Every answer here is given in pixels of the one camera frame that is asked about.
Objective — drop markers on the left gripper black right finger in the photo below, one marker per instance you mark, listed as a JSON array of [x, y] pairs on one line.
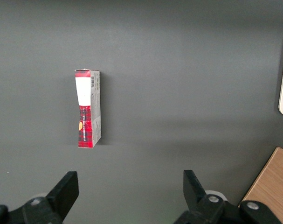
[[197, 203]]

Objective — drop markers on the wooden drawer cabinet body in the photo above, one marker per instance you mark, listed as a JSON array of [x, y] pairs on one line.
[[271, 182]]

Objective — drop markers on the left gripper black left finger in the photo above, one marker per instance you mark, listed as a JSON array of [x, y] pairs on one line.
[[62, 198]]

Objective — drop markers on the red tartan cardboard box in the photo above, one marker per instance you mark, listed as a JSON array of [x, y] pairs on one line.
[[84, 93]]

